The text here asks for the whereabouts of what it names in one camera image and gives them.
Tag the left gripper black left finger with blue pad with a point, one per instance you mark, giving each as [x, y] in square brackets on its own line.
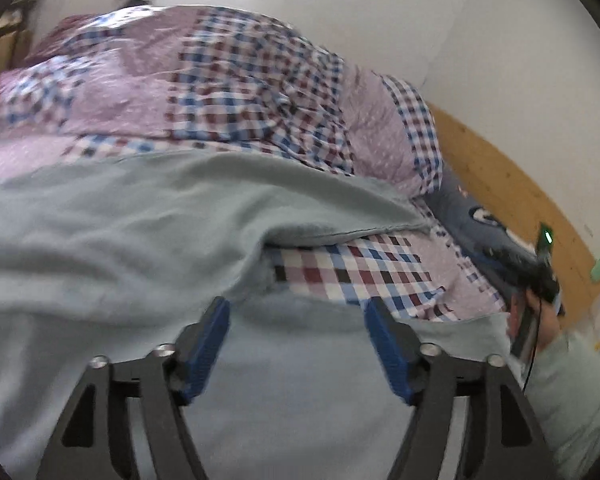
[92, 438]

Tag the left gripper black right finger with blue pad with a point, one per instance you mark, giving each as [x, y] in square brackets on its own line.
[502, 438]

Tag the light blue denim pants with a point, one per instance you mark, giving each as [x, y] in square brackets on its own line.
[116, 257]

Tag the light green sleeve forearm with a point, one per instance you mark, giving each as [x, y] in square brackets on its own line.
[564, 392]

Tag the person's right hand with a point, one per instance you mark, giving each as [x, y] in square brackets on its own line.
[547, 322]

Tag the dark blue pillow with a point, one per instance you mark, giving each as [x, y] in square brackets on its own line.
[472, 226]

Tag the wooden headboard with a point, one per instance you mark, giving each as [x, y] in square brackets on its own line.
[508, 192]

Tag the plaid patchwork quilt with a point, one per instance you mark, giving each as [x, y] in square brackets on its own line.
[211, 80]

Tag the cardboard boxes stack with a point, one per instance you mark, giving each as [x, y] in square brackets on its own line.
[15, 34]

